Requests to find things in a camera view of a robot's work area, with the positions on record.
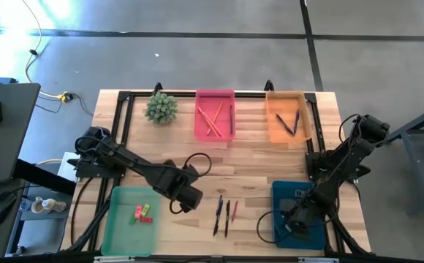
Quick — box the green plastic bin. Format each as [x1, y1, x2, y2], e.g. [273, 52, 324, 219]
[100, 186, 162, 257]

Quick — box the black computer mouse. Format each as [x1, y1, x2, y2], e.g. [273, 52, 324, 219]
[0, 191, 18, 228]

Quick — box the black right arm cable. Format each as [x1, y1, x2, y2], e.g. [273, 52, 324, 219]
[256, 210, 303, 245]

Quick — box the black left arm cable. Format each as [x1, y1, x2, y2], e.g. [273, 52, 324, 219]
[167, 152, 213, 216]

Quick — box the black sleeved cable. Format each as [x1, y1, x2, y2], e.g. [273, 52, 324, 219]
[69, 177, 94, 246]

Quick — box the black table frame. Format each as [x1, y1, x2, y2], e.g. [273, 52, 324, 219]
[65, 79, 373, 256]

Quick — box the pink plastic bin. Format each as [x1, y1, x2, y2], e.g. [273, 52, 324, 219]
[194, 88, 237, 142]

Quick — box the orange pencil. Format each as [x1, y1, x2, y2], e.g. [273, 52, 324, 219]
[200, 109, 224, 138]
[206, 102, 224, 136]
[197, 106, 221, 139]

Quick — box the dark pen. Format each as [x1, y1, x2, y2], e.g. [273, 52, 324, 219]
[275, 113, 296, 137]

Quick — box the black desk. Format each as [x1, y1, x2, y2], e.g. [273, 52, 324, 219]
[0, 82, 42, 186]

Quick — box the blue plastic bin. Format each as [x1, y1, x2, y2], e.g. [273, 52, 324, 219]
[270, 180, 326, 251]

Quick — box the white box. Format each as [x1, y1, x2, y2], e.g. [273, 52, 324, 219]
[56, 150, 86, 183]

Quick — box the long black pen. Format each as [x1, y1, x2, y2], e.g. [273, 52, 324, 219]
[224, 199, 232, 239]

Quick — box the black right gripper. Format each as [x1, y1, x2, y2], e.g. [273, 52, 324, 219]
[278, 192, 322, 239]

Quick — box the yellow floor cable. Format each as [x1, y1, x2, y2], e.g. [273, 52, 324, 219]
[20, 0, 75, 104]

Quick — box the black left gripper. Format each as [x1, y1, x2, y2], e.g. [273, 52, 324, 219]
[156, 169, 204, 214]

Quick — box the beige cup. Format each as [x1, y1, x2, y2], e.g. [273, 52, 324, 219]
[30, 196, 68, 215]

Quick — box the orange plastic bin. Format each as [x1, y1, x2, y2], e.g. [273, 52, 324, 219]
[265, 90, 314, 144]

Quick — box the black pen with clip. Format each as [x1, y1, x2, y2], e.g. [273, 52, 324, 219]
[213, 207, 221, 237]

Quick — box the silver bracket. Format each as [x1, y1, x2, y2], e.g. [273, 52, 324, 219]
[298, 256, 341, 263]
[94, 255, 136, 263]

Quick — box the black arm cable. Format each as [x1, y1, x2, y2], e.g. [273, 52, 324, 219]
[167, 152, 213, 216]
[256, 210, 303, 245]

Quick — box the potted green plant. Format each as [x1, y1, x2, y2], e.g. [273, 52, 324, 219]
[145, 91, 179, 125]

